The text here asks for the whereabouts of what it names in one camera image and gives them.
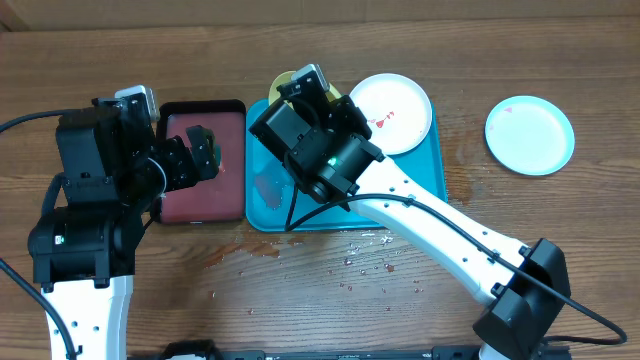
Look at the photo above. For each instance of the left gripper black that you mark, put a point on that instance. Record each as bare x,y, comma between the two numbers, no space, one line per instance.
202,163

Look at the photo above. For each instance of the light blue plate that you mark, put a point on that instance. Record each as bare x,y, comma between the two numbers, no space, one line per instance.
530,135

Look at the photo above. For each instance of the green sponge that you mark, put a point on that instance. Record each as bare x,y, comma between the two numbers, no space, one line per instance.
217,155

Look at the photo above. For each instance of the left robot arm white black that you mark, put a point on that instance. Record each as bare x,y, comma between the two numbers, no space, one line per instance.
83,246

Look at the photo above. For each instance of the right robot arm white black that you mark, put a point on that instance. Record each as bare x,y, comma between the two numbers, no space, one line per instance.
340,151

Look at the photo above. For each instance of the black tray with red water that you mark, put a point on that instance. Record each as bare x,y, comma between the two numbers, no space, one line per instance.
223,197

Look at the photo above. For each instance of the teal plastic tray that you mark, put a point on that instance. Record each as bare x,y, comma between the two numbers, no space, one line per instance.
269,187

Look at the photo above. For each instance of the white plate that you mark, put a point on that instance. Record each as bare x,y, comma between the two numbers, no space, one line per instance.
398,111

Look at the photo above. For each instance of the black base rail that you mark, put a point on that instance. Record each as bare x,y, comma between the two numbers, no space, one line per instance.
206,350

